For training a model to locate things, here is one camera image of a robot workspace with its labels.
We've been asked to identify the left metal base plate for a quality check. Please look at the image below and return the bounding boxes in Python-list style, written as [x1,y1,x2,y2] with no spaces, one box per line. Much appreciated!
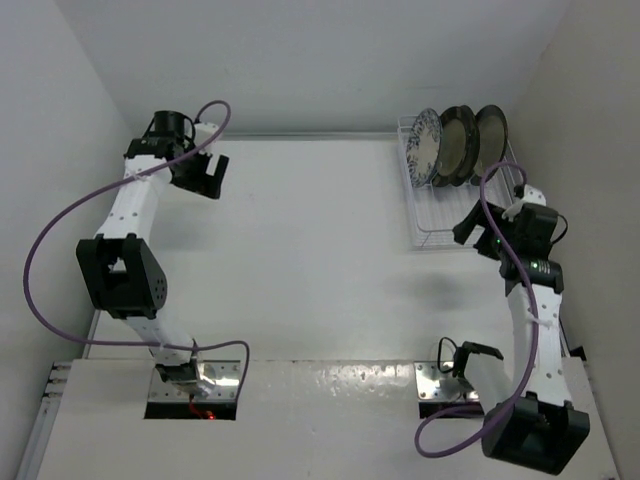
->
[148,360,240,403]

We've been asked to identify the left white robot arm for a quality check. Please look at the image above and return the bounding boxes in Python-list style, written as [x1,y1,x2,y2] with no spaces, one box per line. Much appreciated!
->
[76,111,229,398]

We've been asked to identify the white front board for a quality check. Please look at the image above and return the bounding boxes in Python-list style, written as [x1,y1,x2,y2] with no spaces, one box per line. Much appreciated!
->
[37,357,619,480]

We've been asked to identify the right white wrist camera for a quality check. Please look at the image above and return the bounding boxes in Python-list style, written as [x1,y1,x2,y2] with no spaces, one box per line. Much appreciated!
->
[502,184,547,221]

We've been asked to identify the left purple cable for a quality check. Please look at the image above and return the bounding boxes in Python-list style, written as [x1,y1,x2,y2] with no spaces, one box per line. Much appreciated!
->
[23,99,250,396]

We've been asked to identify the white wire dish rack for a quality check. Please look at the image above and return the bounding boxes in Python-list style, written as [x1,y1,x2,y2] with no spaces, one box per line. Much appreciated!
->
[397,115,514,250]

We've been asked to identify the metal base plate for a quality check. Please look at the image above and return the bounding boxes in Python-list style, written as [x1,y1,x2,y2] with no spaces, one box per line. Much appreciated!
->
[414,361,479,403]
[148,360,240,403]

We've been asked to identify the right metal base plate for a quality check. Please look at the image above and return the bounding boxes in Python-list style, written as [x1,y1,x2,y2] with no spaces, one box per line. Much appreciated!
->
[414,361,479,403]

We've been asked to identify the brown striped rim plate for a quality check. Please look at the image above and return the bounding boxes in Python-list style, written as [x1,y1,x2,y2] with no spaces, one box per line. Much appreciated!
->
[431,105,479,188]

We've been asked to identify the grey rim plate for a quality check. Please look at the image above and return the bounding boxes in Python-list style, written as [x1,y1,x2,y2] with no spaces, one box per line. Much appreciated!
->
[470,105,509,186]

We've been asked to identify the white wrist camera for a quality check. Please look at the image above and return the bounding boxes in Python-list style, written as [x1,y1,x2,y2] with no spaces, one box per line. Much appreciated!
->
[193,122,221,150]
[502,184,547,221]

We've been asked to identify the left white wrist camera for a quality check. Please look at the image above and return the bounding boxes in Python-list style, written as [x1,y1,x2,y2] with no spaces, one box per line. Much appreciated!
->
[193,122,221,150]

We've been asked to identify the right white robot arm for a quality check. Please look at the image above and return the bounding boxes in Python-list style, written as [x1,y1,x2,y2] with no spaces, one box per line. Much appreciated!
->
[453,203,590,476]

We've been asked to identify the blue floral plate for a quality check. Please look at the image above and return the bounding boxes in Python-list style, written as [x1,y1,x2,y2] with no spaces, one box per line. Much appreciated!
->
[406,108,442,188]

